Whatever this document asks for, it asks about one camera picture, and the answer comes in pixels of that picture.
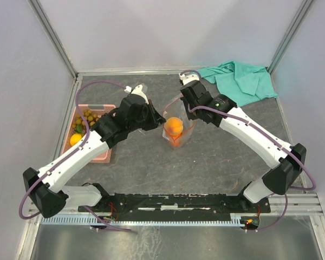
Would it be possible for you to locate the yellow toy fruit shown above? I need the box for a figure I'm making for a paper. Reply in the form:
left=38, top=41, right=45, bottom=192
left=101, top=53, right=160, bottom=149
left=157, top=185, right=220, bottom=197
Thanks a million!
left=69, top=133, right=83, bottom=146

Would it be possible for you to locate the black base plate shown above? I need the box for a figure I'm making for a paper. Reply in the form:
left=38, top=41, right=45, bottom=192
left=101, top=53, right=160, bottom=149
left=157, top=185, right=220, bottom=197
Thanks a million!
left=90, top=193, right=271, bottom=222

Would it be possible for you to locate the teal cloth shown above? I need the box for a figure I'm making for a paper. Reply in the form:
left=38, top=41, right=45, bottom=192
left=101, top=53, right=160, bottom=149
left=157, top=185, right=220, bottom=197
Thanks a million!
left=198, top=61, right=278, bottom=107

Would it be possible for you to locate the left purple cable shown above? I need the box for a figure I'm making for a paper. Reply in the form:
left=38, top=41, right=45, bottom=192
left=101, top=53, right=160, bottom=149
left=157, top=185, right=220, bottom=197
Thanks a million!
left=18, top=80, right=132, bottom=232

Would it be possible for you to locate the small orange toy fruit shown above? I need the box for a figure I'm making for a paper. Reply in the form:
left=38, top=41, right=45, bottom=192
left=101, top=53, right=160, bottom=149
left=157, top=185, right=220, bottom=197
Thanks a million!
left=164, top=117, right=184, bottom=136

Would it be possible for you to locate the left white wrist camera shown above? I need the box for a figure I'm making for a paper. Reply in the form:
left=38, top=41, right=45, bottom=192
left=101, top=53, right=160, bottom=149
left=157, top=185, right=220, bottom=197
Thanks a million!
left=124, top=84, right=148, bottom=104

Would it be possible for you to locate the brown longan bunch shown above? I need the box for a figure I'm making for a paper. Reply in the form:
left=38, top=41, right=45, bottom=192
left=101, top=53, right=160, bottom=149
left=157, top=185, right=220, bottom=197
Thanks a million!
left=71, top=109, right=100, bottom=134

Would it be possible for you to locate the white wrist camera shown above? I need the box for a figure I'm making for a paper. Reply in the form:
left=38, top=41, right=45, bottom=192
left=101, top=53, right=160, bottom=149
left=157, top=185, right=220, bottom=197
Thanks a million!
left=179, top=70, right=202, bottom=86
left=124, top=84, right=148, bottom=104

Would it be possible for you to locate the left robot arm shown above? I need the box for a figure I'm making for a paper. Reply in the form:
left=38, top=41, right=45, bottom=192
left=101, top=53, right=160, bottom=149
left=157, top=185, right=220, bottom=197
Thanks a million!
left=23, top=94, right=166, bottom=218

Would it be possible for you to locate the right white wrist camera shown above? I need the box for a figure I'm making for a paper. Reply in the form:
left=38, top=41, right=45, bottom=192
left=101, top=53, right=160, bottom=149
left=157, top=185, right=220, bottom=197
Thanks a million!
left=179, top=70, right=202, bottom=86

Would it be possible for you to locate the purple cable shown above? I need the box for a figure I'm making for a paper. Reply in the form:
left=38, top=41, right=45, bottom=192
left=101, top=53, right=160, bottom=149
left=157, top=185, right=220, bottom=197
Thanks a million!
left=180, top=69, right=317, bottom=232
left=18, top=80, right=132, bottom=232

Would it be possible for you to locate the pink perforated basket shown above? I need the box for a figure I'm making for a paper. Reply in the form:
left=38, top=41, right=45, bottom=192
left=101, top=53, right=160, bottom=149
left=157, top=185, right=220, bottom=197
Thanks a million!
left=61, top=104, right=115, bottom=164

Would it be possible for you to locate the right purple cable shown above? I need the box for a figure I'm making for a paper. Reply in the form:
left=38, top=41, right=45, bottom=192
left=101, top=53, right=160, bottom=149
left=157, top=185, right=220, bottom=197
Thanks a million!
left=180, top=69, right=317, bottom=232

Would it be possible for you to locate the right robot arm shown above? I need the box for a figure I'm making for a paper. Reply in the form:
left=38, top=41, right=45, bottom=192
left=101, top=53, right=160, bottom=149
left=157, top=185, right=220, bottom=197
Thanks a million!
left=180, top=80, right=307, bottom=212

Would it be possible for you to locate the clear zip top bag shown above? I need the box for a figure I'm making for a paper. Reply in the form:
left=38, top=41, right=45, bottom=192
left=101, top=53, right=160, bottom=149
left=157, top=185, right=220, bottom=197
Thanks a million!
left=162, top=95, right=195, bottom=148

